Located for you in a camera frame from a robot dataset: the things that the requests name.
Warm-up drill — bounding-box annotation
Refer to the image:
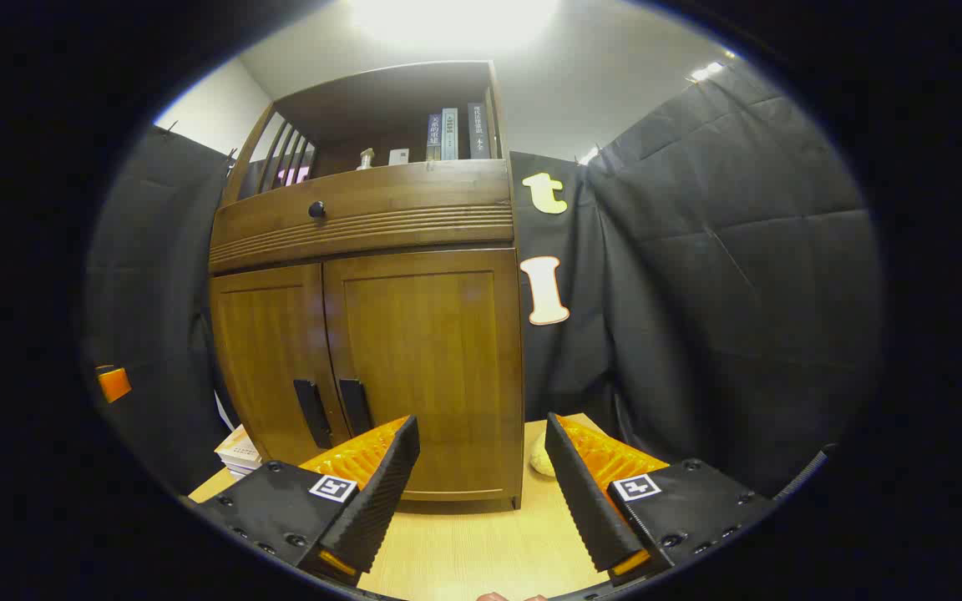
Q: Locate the black ribbed cable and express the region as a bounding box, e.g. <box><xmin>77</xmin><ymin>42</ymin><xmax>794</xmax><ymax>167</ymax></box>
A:
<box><xmin>773</xmin><ymin>451</ymin><xmax>828</xmax><ymax>502</ymax></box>

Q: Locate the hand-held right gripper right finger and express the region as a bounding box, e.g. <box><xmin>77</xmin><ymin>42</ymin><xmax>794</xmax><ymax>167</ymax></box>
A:
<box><xmin>544</xmin><ymin>412</ymin><xmax>776</xmax><ymax>587</ymax></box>

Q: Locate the black backdrop cloth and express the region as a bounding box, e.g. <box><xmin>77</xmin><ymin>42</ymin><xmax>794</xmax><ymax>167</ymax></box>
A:
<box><xmin>84</xmin><ymin>63</ymin><xmax>883</xmax><ymax>497</ymax></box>

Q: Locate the wooden double-door shoe cabinet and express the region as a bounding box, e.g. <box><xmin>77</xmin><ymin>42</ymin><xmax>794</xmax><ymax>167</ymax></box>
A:
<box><xmin>208</xmin><ymin>60</ymin><xmax>525</xmax><ymax>510</ymax></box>

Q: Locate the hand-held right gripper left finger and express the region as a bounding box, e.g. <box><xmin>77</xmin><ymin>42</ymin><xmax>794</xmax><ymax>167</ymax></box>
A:
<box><xmin>195</xmin><ymin>415</ymin><xmax>422</xmax><ymax>587</ymax></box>

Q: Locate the stack of books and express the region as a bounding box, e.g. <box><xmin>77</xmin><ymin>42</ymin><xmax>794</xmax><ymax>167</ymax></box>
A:
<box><xmin>215</xmin><ymin>424</ymin><xmax>263</xmax><ymax>478</ymax></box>

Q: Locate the round yellow plush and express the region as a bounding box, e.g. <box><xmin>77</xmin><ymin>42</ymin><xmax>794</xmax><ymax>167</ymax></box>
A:
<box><xmin>529</xmin><ymin>432</ymin><xmax>557</xmax><ymax>478</ymax></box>

